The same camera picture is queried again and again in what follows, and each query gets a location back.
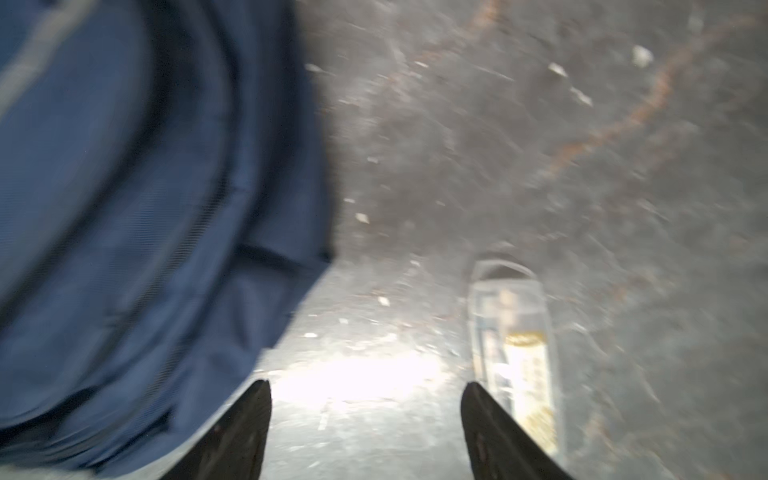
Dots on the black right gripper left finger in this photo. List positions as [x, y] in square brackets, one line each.
[233, 448]

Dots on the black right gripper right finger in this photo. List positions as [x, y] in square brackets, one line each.
[498, 448]

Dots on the clear plastic ruler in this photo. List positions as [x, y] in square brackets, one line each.
[514, 356]

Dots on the navy blue student backpack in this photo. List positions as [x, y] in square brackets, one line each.
[164, 211]

